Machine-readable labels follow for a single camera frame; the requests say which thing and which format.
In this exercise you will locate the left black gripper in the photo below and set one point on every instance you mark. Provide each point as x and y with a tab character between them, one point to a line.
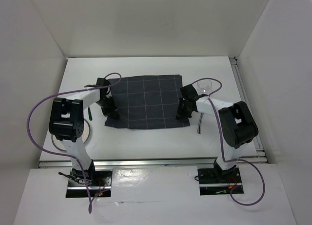
110	112

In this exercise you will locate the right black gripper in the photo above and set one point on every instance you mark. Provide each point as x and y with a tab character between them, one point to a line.
181	113

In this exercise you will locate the gold fork green handle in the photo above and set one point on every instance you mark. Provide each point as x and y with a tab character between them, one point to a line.
90	114

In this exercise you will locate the dark checked cloth placemat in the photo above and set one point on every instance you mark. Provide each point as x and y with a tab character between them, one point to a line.
147	102

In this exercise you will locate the white orange patterned plate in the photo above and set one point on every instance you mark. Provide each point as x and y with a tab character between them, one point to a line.
85	137

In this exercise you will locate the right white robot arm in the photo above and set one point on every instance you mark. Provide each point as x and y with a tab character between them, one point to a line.
235	124

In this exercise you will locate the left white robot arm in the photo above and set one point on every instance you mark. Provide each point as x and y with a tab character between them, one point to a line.
67	122

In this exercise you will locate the clear wine glass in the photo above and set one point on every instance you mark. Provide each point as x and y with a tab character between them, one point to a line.
204	86

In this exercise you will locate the silver table knife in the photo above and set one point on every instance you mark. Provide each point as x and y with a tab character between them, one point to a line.
199	127

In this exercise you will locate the aluminium frame rail right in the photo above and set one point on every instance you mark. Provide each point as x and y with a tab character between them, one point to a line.
257	141

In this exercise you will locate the aluminium frame rail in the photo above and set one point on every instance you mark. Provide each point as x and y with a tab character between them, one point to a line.
257	141
143	163

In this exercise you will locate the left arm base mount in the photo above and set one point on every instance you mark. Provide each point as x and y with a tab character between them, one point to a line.
100	185

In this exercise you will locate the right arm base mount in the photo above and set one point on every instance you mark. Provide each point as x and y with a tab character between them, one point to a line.
211	184

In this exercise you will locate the aluminium frame rail front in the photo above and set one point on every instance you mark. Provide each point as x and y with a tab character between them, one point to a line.
143	163

